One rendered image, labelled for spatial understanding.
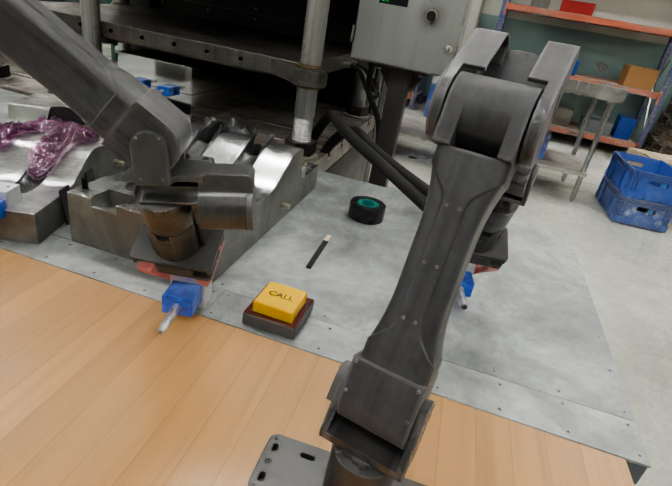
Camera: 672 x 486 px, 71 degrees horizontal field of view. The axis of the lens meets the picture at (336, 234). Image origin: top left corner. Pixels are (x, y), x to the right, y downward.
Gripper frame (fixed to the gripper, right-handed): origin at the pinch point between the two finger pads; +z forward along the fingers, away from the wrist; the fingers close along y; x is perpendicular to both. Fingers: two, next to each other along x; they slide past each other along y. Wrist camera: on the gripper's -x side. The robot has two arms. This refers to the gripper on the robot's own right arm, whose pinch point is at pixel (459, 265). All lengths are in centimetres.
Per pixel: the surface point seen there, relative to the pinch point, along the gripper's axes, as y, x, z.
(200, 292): 38.8, 19.1, -9.7
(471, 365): -0.6, 20.2, -6.4
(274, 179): 36.4, -11.1, 0.0
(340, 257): 21.0, 0.1, 5.1
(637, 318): -132, -83, 145
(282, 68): 49, -65, 17
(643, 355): -120, -55, 129
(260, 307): 30.1, 19.3, -9.3
